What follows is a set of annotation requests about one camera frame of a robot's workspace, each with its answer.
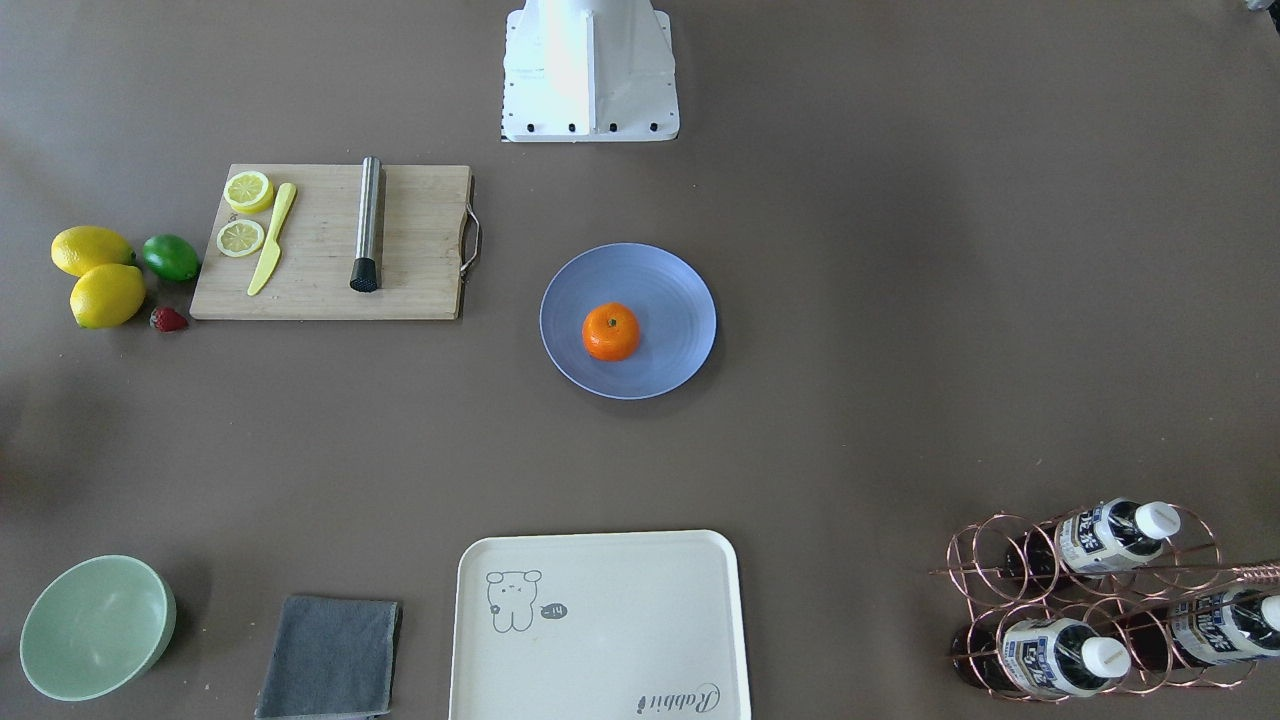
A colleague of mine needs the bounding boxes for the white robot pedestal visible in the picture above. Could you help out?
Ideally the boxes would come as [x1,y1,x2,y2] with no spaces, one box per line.
[500,1,681,143]

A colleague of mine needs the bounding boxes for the copper wire bottle rack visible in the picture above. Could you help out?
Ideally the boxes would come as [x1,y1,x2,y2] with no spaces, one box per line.
[941,503,1277,696]

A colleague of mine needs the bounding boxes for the dark tea bottle middle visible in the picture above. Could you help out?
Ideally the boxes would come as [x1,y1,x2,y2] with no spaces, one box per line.
[998,498,1181,592]

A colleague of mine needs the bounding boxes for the yellow lemon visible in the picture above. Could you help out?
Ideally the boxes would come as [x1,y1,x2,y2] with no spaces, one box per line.
[50,225,134,278]
[69,264,146,329]

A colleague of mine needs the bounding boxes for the blue round plate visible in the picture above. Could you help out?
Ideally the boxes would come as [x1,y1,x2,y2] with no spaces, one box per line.
[539,243,717,400]

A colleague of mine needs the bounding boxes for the lemon slice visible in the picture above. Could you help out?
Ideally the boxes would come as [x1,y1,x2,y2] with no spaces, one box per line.
[221,170,276,217]
[215,219,266,258]

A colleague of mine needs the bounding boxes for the dark tea bottle front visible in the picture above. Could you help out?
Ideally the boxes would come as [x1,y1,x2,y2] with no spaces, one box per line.
[948,607,1133,702]

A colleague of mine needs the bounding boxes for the lemon slice far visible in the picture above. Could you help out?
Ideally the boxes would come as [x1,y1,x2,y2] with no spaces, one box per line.
[215,219,266,258]

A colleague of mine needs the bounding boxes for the steel muddler black tip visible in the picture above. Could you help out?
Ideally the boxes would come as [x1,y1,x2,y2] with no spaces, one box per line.
[349,156,384,293]

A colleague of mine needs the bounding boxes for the dark tea bottle back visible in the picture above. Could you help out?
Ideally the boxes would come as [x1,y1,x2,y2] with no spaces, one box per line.
[1119,585,1279,673]

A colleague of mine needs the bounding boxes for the red strawberry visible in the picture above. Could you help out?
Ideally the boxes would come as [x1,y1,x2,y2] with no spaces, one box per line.
[148,306,189,333]

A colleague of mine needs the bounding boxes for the cream rabbit tray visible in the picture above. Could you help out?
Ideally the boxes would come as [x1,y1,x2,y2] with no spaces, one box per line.
[449,529,753,719]

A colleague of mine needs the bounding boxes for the lemon slice near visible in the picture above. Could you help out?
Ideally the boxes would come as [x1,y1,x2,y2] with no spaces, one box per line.
[221,170,276,217]

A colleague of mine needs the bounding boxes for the orange mandarin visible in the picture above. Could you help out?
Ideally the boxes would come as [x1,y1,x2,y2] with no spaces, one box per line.
[580,302,643,363]

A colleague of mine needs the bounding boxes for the green bowl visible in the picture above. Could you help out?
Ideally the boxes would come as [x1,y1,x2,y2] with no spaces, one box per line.
[20,555,177,702]

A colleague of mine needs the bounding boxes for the yellow plastic knife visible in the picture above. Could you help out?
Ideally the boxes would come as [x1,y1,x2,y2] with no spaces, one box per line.
[246,182,298,296]

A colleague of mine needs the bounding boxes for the wooden cutting board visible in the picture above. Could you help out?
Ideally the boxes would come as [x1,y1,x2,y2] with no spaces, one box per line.
[189,163,477,320]

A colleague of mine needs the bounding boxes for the dark tea bottle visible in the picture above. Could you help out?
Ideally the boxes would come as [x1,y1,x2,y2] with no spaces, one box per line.
[1119,585,1279,673]
[948,607,1133,702]
[998,498,1181,592]

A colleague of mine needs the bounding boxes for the green lime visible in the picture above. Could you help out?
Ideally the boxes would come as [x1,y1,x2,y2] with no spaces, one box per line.
[141,234,201,282]

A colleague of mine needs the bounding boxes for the grey folded cloth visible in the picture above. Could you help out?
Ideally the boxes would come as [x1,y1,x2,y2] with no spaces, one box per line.
[253,594,401,719]

